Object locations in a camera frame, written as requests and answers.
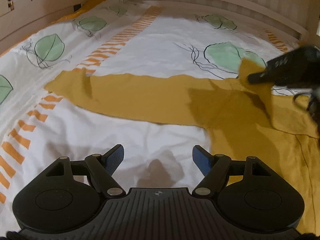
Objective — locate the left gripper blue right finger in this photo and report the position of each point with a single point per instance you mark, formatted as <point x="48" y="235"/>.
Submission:
<point x="214" y="169"/>

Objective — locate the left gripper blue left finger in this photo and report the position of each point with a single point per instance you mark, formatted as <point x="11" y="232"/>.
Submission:
<point x="101" y="167"/>

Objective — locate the light wooden bed frame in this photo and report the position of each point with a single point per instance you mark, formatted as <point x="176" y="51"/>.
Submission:
<point x="296" y="20"/>

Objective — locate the mustard yellow knit sweater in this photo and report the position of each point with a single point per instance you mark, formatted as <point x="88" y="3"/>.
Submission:
<point x="241" y="119"/>

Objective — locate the white leaf-print duvet cover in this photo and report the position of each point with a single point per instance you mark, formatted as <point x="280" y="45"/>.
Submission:
<point x="115" y="37"/>

